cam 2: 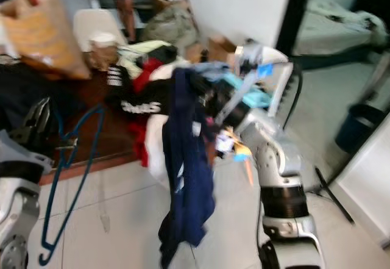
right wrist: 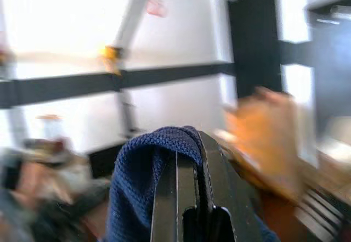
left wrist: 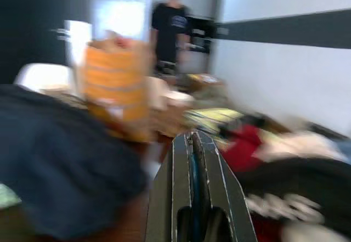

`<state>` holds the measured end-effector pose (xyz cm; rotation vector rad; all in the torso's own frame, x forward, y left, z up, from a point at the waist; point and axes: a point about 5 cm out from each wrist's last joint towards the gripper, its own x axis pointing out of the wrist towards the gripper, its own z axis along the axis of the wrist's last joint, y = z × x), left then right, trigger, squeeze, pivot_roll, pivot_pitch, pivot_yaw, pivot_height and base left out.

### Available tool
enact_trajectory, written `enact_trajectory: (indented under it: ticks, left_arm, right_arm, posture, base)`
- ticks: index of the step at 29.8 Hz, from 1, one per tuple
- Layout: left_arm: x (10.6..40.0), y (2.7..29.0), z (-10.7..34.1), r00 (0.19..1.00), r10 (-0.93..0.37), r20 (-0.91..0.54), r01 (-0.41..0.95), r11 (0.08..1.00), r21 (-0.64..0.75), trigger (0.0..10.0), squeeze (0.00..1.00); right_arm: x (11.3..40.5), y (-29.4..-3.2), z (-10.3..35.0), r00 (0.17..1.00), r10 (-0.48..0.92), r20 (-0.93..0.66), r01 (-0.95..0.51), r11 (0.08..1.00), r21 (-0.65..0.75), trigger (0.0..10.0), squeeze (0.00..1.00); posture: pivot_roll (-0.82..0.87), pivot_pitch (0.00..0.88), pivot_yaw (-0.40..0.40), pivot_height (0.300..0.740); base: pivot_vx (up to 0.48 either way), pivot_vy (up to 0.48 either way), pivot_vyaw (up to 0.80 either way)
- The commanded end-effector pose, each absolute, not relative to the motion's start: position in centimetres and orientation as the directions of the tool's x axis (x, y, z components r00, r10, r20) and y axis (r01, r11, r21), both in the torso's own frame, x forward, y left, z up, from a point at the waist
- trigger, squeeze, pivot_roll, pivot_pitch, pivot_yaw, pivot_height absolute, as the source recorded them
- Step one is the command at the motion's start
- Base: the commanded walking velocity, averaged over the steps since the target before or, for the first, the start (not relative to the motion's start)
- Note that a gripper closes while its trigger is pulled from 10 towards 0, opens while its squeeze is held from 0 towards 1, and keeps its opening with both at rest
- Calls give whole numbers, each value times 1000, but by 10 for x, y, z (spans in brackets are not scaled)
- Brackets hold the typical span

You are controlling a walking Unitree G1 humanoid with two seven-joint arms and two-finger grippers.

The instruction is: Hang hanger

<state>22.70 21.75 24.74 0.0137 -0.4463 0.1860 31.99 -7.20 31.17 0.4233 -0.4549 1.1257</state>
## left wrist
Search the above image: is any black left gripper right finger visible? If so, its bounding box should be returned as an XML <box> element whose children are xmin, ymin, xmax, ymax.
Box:
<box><xmin>191</xmin><ymin>131</ymin><xmax>258</xmax><ymax>242</ymax></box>

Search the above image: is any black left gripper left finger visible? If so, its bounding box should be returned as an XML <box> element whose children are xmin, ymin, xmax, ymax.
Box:
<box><xmin>145</xmin><ymin>133</ymin><xmax>192</xmax><ymax>242</ymax></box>

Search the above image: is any red garment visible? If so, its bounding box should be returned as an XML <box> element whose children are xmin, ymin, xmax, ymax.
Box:
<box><xmin>219</xmin><ymin>123</ymin><xmax>264</xmax><ymax>171</ymax></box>

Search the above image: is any yellow striped cloth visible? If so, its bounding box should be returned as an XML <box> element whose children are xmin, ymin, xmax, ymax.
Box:
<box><xmin>183</xmin><ymin>107</ymin><xmax>245</xmax><ymax>133</ymax></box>

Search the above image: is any black garment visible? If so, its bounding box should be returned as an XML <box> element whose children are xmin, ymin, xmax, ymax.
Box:
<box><xmin>227</xmin><ymin>156</ymin><xmax>351</xmax><ymax>237</ymax></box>

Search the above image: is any white garment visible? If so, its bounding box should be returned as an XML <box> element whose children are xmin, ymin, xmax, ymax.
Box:
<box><xmin>254</xmin><ymin>132</ymin><xmax>343</xmax><ymax>163</ymax></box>

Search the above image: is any brown cardboard box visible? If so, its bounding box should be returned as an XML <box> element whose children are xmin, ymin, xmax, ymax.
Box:
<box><xmin>177</xmin><ymin>73</ymin><xmax>228</xmax><ymax>111</ymax></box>

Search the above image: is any dark navy garment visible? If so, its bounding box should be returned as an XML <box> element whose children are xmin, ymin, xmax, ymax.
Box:
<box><xmin>0</xmin><ymin>84</ymin><xmax>150</xmax><ymax>241</ymax></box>

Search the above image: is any orange striped paper bag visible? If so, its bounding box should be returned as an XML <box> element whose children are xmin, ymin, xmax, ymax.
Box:
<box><xmin>81</xmin><ymin>30</ymin><xmax>153</xmax><ymax>144</ymax></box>

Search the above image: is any person in black clothes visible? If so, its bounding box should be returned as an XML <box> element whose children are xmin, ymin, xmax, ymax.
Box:
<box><xmin>149</xmin><ymin>0</ymin><xmax>194</xmax><ymax>74</ymax></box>

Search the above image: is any white plastic chair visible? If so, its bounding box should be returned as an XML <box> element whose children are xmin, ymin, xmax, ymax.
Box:
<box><xmin>15</xmin><ymin>63</ymin><xmax>75</xmax><ymax>94</ymax></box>

